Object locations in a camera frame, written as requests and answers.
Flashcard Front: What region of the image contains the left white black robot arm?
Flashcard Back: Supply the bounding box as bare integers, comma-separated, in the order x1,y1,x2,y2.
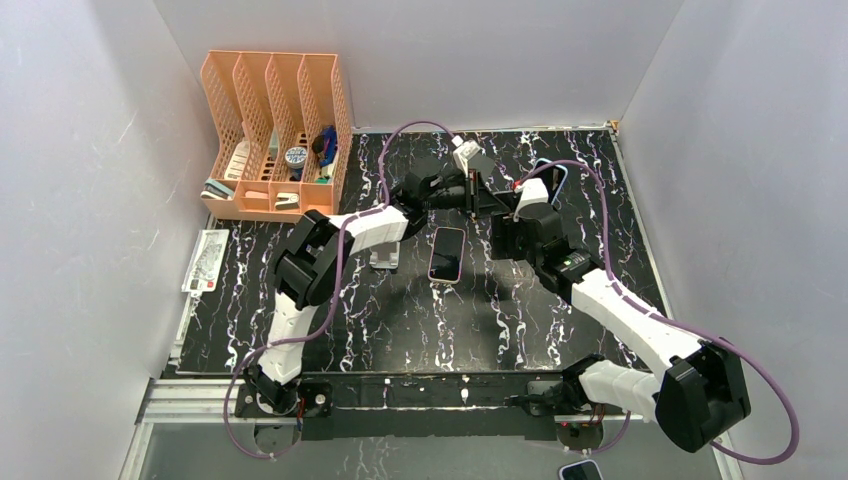
244,154,547,416

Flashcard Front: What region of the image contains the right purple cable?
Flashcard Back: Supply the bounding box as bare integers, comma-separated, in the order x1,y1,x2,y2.
516,160,802,466

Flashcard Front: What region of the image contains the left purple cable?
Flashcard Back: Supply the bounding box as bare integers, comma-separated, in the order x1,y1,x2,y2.
223,120,465,462

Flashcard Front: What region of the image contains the white stapler in organizer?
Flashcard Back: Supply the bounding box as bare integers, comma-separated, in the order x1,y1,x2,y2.
274,192,300,211

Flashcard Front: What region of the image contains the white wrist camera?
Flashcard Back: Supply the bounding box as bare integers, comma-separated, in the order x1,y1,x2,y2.
451,135,482,175
513,178,549,217

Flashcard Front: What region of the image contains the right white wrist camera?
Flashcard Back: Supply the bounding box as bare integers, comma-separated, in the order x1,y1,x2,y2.
513,178,549,217

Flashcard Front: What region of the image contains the purple cable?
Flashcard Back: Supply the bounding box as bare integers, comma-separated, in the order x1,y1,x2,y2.
223,120,465,462
516,160,802,466

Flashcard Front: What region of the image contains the blue black item in organizer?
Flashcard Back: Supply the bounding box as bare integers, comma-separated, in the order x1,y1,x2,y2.
310,125,338,167

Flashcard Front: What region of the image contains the phone at bottom edge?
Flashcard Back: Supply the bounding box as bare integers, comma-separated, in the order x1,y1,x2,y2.
558,459,603,480

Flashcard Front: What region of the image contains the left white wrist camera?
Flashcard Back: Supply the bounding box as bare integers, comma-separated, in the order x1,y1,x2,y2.
451,135,482,175

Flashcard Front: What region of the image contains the blue case phone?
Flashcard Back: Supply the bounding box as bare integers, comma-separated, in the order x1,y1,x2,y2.
533,165,568,205

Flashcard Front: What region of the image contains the round base black phone stand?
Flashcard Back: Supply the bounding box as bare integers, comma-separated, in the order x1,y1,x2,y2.
465,152,496,189

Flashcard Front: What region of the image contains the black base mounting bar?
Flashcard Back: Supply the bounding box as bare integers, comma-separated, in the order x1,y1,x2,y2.
231,372,607,450

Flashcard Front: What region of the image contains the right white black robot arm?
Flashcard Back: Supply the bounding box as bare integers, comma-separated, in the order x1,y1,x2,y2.
491,203,751,453

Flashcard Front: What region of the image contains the white printed packet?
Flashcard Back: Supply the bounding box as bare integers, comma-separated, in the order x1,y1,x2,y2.
181,229,230,298

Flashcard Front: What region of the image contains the white case phone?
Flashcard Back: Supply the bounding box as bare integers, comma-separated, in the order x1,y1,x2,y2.
427,227,466,284

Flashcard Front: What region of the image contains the teal white eraser block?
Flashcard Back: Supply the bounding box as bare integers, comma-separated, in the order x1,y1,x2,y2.
200,179,235,201

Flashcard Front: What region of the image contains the orange plastic file organizer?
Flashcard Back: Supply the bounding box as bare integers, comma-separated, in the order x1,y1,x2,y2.
200,50,352,223

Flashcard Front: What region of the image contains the round blue white tin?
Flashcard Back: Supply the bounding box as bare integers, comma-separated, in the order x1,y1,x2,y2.
284,146,308,170

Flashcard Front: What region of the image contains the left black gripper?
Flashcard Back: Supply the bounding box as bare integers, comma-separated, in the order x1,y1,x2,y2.
423,170,509,221

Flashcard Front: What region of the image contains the white phone stand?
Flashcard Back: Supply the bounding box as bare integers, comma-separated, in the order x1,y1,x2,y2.
369,242,400,270

